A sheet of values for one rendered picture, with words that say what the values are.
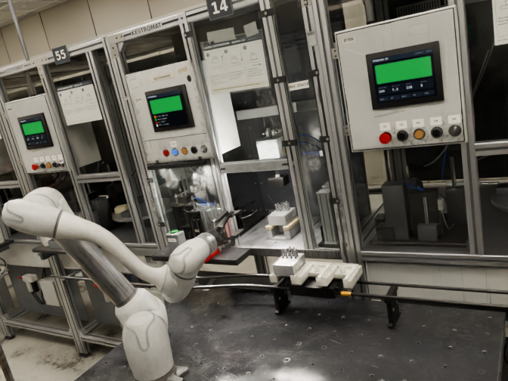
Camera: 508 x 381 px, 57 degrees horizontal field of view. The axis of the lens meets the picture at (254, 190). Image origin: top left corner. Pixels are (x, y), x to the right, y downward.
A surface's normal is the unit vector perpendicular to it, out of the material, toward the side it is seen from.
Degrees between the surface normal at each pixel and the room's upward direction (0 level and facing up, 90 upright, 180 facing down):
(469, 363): 0
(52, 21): 90
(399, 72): 90
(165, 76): 90
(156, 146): 90
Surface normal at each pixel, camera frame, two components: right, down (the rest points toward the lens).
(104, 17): -0.49, 0.31
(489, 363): -0.19, -0.95
